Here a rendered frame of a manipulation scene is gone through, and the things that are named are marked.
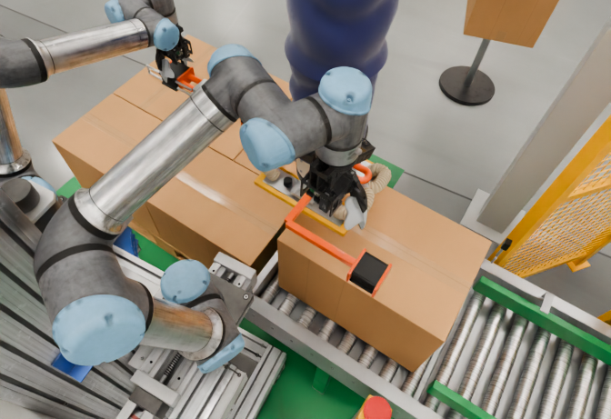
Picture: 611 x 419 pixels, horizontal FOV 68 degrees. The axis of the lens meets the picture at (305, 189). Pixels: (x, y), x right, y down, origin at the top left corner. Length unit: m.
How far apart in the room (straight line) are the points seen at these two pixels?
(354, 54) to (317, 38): 0.08
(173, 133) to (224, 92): 0.10
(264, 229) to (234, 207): 0.18
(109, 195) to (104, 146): 1.66
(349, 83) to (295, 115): 0.09
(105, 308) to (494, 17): 2.57
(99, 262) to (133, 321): 0.10
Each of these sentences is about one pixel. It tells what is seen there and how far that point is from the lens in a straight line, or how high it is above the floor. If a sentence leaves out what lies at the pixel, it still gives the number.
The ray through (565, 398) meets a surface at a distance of 2.09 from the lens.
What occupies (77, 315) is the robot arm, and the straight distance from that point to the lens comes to 0.72.
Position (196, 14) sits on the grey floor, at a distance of 4.04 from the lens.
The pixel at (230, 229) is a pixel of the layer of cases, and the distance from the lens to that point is 2.01.
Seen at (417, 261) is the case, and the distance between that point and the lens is 1.54.
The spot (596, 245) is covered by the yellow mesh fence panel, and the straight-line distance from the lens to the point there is 2.81.
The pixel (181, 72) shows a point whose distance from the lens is 1.63.
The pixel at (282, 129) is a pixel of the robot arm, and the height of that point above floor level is 1.83.
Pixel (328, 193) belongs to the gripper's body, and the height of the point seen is 1.63.
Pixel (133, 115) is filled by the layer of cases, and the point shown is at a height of 0.54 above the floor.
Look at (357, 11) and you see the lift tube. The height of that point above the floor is 1.77.
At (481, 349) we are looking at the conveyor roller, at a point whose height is 0.55.
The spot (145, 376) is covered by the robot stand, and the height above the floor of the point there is 0.99.
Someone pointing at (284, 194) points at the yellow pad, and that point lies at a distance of 1.43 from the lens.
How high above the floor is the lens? 2.29
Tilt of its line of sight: 56 degrees down
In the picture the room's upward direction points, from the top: 4 degrees clockwise
